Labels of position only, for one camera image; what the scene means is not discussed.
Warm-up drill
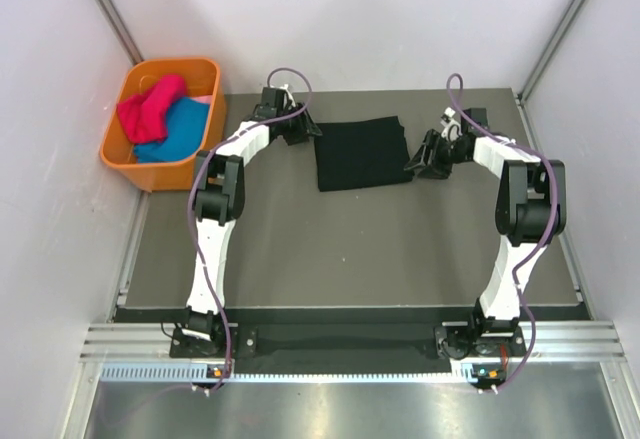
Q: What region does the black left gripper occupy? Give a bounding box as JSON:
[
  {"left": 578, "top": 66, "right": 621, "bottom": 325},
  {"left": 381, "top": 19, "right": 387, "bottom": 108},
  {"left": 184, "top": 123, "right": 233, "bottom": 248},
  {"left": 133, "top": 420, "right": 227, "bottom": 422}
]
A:
[{"left": 276, "top": 100, "right": 320, "bottom": 145}]

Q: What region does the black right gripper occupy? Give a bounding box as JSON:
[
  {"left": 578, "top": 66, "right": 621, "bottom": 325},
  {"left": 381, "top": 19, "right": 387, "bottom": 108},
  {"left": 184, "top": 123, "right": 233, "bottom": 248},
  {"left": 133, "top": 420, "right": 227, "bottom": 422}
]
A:
[{"left": 405, "top": 130, "right": 468, "bottom": 180}]

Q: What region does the black t shirt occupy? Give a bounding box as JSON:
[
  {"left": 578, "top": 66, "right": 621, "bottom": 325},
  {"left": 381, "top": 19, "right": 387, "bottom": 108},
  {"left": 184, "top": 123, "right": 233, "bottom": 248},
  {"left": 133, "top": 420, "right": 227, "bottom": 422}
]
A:
[{"left": 314, "top": 116, "right": 413, "bottom": 192}]

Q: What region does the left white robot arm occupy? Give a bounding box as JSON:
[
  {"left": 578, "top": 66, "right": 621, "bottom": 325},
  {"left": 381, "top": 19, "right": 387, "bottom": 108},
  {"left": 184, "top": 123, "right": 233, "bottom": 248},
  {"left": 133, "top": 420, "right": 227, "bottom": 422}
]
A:
[{"left": 172, "top": 84, "right": 321, "bottom": 360}]

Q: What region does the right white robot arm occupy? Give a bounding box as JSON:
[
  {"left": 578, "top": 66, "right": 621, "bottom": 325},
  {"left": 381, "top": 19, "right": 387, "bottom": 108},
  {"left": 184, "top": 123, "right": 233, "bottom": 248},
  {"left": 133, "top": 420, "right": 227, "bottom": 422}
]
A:
[{"left": 404, "top": 107, "right": 567, "bottom": 360}]

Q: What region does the light pink cloth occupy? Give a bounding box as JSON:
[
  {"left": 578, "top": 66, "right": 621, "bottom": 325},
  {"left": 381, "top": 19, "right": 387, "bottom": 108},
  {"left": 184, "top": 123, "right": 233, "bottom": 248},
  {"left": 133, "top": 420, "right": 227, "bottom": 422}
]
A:
[{"left": 193, "top": 95, "right": 212, "bottom": 104}]

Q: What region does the blue t shirt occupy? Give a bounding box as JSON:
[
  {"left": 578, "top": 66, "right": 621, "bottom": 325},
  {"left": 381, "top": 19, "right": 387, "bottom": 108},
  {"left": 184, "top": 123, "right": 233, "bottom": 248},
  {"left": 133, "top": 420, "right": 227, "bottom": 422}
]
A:
[{"left": 134, "top": 97, "right": 209, "bottom": 163}]

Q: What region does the orange plastic bin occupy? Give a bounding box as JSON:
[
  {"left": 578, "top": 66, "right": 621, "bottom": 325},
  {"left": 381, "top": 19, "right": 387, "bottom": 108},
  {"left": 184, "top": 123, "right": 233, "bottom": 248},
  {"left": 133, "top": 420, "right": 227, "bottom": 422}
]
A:
[{"left": 100, "top": 57, "right": 226, "bottom": 192}]

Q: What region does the pink t shirt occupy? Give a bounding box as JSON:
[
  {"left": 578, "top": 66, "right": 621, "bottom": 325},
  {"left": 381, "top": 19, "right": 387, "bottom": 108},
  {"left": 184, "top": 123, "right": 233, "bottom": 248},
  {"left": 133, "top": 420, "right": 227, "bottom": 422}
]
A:
[{"left": 116, "top": 74, "right": 187, "bottom": 145}]

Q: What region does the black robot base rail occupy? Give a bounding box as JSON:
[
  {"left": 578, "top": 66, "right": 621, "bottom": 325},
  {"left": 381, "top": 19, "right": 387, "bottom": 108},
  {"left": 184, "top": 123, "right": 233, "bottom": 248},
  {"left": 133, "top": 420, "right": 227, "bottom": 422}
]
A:
[{"left": 113, "top": 304, "right": 589, "bottom": 373}]

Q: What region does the right aluminium frame post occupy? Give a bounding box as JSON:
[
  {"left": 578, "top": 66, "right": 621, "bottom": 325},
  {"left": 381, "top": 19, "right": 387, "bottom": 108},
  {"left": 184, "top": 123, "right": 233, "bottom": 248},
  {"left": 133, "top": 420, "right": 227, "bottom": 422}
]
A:
[{"left": 516, "top": 0, "right": 588, "bottom": 106}]

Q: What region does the aluminium frame post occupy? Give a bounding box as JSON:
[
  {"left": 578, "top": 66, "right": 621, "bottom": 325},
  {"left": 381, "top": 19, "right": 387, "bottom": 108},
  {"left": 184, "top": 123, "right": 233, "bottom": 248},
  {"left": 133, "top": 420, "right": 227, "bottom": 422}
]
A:
[
  {"left": 516, "top": 0, "right": 588, "bottom": 106},
  {"left": 94, "top": 0, "right": 144, "bottom": 65}
]

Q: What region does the left aluminium frame post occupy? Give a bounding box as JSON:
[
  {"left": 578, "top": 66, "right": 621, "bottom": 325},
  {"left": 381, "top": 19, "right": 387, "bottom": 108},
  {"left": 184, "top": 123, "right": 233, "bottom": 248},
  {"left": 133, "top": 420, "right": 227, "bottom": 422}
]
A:
[{"left": 94, "top": 0, "right": 144, "bottom": 65}]

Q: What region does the white slotted cable duct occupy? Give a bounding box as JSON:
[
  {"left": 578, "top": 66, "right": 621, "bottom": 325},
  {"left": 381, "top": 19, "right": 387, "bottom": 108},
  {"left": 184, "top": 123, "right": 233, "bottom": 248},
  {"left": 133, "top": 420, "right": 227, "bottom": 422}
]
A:
[{"left": 99, "top": 362, "right": 498, "bottom": 385}]

